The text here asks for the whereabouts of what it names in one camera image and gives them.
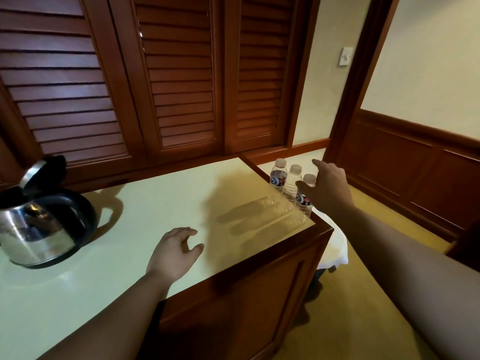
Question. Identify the wooden wainscot panel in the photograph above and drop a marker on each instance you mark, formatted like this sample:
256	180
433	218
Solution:
416	161

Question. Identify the white cloth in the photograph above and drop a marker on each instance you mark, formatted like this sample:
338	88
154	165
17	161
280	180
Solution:
335	243

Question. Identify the wide louvered wooden door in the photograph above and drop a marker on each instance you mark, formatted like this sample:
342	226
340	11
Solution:
63	78

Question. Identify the person's left hand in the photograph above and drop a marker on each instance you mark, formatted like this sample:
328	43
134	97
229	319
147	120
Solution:
168	258

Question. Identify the person's right hand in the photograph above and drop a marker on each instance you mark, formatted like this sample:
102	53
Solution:
333	191

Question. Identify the person's left thumb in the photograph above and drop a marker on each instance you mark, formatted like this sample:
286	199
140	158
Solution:
195	250

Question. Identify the wooden door frame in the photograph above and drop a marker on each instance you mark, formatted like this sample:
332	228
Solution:
360	71

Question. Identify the narrow louvered wooden door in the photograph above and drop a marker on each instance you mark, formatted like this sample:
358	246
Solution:
262	67

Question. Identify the person's left forearm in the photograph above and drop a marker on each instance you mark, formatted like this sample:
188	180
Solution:
105	322

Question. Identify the stainless steel electric kettle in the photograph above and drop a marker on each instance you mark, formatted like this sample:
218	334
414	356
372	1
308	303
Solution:
35	236

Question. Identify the white wall light switch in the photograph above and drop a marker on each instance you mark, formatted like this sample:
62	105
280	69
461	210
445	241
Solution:
346	57

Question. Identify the clear plastic water bottle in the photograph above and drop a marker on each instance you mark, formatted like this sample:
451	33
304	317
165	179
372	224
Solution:
278	176
292	185
304	200

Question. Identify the wooden baseboard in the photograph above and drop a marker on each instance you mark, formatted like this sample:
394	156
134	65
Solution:
309	146

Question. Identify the person's right forearm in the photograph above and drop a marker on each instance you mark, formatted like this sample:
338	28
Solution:
416	281

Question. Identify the wooden cabinet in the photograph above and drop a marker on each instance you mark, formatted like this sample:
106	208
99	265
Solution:
243	303

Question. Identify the person's right thumb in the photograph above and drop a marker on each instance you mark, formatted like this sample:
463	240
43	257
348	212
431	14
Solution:
304	186

